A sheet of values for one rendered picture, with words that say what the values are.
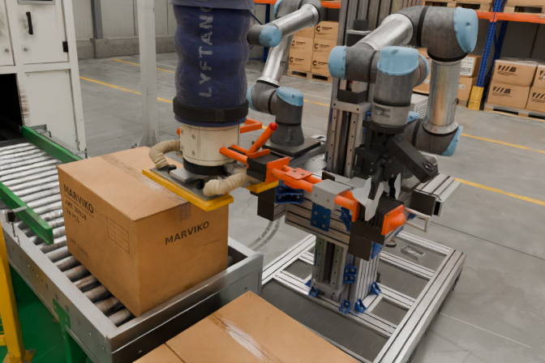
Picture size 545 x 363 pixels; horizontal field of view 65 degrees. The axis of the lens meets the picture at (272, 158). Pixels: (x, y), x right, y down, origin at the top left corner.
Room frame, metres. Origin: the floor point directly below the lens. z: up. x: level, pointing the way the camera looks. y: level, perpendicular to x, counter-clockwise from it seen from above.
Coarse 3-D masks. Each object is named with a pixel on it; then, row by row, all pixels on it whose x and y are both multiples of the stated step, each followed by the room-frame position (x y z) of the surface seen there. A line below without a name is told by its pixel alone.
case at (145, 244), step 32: (96, 160) 1.67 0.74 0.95; (128, 160) 1.69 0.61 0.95; (64, 192) 1.56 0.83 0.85; (96, 192) 1.38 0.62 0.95; (128, 192) 1.39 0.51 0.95; (160, 192) 1.41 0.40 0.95; (64, 224) 1.59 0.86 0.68; (96, 224) 1.38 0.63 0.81; (128, 224) 1.22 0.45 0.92; (160, 224) 1.26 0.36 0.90; (192, 224) 1.36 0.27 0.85; (224, 224) 1.47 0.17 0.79; (96, 256) 1.40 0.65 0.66; (128, 256) 1.23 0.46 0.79; (160, 256) 1.26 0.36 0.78; (192, 256) 1.36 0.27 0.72; (224, 256) 1.47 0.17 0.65; (128, 288) 1.24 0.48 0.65; (160, 288) 1.26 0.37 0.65
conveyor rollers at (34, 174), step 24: (24, 144) 2.89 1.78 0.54; (0, 168) 2.45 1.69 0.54; (24, 168) 2.47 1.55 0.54; (48, 168) 2.49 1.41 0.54; (24, 192) 2.14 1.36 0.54; (48, 192) 2.15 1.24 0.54; (48, 216) 1.89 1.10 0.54; (72, 264) 1.53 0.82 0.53; (96, 288) 1.35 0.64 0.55; (120, 312) 1.23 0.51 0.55
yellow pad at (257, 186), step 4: (244, 164) 1.30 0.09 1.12; (252, 184) 1.21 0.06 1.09; (256, 184) 1.22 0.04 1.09; (260, 184) 1.22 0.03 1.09; (264, 184) 1.22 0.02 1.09; (268, 184) 1.23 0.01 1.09; (272, 184) 1.24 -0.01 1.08; (276, 184) 1.25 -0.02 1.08; (248, 188) 1.21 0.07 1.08; (252, 188) 1.20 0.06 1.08; (256, 188) 1.19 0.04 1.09; (260, 188) 1.20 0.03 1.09; (264, 188) 1.21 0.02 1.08; (268, 188) 1.22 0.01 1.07; (256, 192) 1.19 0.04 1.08
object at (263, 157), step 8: (256, 152) 1.12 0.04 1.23; (264, 152) 1.14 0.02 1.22; (272, 152) 1.14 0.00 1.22; (248, 160) 1.08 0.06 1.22; (256, 160) 1.06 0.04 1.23; (264, 160) 1.09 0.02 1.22; (272, 160) 1.09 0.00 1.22; (280, 160) 1.07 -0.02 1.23; (288, 160) 1.10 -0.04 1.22; (248, 168) 1.09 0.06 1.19; (256, 168) 1.07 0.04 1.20; (264, 168) 1.04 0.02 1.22; (272, 168) 1.05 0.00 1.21; (280, 168) 1.07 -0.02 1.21; (256, 176) 1.06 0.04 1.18; (264, 176) 1.04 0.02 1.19; (272, 176) 1.05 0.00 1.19
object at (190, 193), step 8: (152, 168) 1.28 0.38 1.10; (168, 168) 1.24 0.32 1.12; (176, 168) 1.24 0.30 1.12; (152, 176) 1.23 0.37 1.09; (160, 176) 1.23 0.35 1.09; (168, 176) 1.22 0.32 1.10; (160, 184) 1.21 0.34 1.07; (168, 184) 1.18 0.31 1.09; (176, 184) 1.17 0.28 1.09; (184, 184) 1.17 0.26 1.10; (192, 184) 1.17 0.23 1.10; (200, 184) 1.14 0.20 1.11; (176, 192) 1.14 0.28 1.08; (184, 192) 1.12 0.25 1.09; (192, 192) 1.12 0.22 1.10; (200, 192) 1.12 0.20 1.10; (192, 200) 1.09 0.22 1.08; (200, 200) 1.08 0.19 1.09; (208, 200) 1.08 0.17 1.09; (216, 200) 1.09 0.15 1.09; (224, 200) 1.09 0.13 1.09; (232, 200) 1.11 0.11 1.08; (208, 208) 1.05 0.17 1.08; (216, 208) 1.07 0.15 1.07
